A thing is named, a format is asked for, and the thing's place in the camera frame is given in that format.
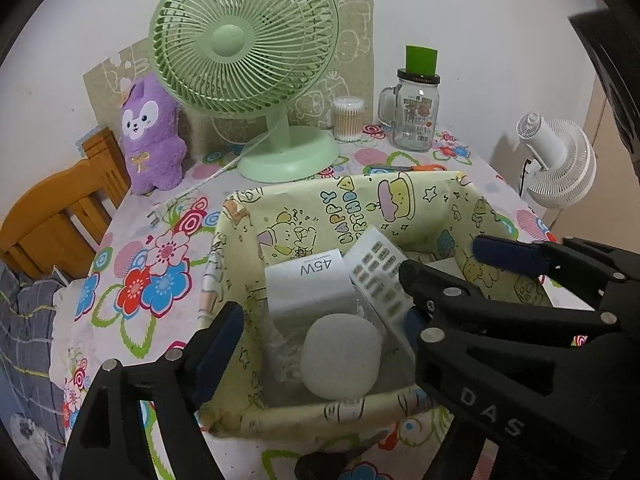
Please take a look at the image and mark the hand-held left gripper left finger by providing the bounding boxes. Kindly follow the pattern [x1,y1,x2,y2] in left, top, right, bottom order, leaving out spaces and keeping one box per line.
[60,301,245,480]

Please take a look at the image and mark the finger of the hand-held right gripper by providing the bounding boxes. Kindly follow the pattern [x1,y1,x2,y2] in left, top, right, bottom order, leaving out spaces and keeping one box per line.
[399,259,640,480]
[472,235,640,312]

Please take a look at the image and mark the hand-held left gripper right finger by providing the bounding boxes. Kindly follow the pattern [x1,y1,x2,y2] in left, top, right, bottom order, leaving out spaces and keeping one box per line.
[406,306,502,480]

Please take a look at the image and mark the small white box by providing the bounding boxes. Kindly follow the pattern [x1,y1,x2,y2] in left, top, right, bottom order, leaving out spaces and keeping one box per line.
[410,252,458,281]

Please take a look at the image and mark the white remote control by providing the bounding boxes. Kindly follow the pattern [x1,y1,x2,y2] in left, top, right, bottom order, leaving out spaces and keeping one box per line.
[345,227,413,348]

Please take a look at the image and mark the white oval case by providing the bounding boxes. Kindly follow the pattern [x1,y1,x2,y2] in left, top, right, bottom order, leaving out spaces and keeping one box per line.
[300,312,385,401]

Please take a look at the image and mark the white charger box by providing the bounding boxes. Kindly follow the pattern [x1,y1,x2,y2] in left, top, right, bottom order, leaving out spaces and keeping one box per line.
[264,249,358,333]

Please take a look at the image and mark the yellow cartoon storage box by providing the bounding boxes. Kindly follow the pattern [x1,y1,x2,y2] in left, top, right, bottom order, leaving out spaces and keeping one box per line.
[197,171,556,441]

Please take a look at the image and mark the floral tablecloth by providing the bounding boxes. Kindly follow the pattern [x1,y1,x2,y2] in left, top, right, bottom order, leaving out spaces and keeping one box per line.
[50,122,640,480]

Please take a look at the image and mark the white clip fan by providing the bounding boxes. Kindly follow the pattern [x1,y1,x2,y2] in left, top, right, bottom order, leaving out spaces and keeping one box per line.
[515,111,598,209]

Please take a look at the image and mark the orange scissors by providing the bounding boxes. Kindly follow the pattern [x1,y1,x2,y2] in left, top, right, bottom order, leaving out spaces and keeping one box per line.
[369,162,447,173]

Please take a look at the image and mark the glass jar mug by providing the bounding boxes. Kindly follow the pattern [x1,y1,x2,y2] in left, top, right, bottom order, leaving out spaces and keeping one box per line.
[377,69,441,152]

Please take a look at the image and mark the cotton swab container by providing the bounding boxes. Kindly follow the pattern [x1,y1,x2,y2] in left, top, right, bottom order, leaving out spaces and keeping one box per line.
[332,96,365,142]

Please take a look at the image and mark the grey plaid blanket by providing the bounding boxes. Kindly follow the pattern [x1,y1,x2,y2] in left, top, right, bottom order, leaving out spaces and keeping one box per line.
[0,265,68,480]

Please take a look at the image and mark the dark curved object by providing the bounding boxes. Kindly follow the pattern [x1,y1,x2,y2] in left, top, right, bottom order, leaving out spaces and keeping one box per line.
[569,7,640,181]

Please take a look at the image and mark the green plastic cup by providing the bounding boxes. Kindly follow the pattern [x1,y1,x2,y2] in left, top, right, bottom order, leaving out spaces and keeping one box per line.
[405,45,438,77]

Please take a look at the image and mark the purple plush toy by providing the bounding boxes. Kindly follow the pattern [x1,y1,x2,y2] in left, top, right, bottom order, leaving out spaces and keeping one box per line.
[118,72,188,196]

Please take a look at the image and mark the wooden chair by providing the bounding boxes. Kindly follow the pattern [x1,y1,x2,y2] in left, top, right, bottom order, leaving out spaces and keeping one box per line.
[0,127,131,279]

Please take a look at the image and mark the green desk fan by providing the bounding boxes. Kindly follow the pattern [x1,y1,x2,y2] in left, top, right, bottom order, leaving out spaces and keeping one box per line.
[148,0,342,184]

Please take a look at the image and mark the white fan power cable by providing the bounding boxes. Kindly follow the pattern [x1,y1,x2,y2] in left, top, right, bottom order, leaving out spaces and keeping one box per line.
[147,135,271,228]

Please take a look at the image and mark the beige cartoon wall cloth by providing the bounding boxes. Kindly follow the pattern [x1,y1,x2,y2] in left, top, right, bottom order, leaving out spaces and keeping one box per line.
[82,0,376,156]

